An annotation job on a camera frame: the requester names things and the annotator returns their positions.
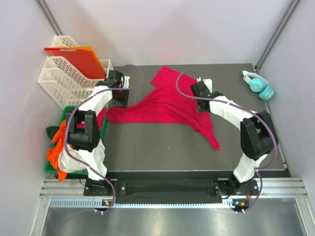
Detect red t-shirt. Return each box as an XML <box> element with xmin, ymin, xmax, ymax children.
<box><xmin>76</xmin><ymin>108</ymin><xmax>109</xmax><ymax>130</ymax></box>
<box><xmin>106</xmin><ymin>66</ymin><xmax>221</xmax><ymax>151</ymax></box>

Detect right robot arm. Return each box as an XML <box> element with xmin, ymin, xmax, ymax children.
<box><xmin>190</xmin><ymin>81</ymin><xmax>279</xmax><ymax>196</ymax></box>

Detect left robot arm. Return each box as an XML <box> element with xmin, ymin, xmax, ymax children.
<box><xmin>59</xmin><ymin>70</ymin><xmax>129</xmax><ymax>195</ymax></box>

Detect red t-shirt in bin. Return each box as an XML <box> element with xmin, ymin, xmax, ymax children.
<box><xmin>76</xmin><ymin>108</ymin><xmax>109</xmax><ymax>130</ymax></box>

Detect red orange folder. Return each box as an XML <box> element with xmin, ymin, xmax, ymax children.
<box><xmin>44</xmin><ymin>46</ymin><xmax>106</xmax><ymax>79</ymax></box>

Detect white perforated file rack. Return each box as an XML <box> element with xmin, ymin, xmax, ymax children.
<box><xmin>37</xmin><ymin>35</ymin><xmax>114</xmax><ymax>110</ymax></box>

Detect teal white headphones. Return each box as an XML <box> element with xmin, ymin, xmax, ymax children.
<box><xmin>242</xmin><ymin>70</ymin><xmax>275</xmax><ymax>100</ymax></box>

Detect white t-shirt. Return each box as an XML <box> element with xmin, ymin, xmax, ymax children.
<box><xmin>58</xmin><ymin>140</ymin><xmax>107</xmax><ymax>175</ymax></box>

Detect dark green cloth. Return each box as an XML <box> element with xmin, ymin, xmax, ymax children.
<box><xmin>46</xmin><ymin>126</ymin><xmax>59</xmax><ymax>140</ymax></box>

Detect orange t-shirt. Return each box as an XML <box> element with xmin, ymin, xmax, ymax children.
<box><xmin>46</xmin><ymin>120</ymin><xmax>67</xmax><ymax>182</ymax></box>

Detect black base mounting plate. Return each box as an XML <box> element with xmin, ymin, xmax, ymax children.
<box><xmin>83</xmin><ymin>171</ymin><xmax>261</xmax><ymax>204</ymax></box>

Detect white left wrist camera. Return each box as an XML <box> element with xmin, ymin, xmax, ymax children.
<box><xmin>123</xmin><ymin>76</ymin><xmax>130</xmax><ymax>88</ymax></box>

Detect slotted cable duct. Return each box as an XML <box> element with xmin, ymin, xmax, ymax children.
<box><xmin>50</xmin><ymin>198</ymin><xmax>246</xmax><ymax>209</ymax></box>

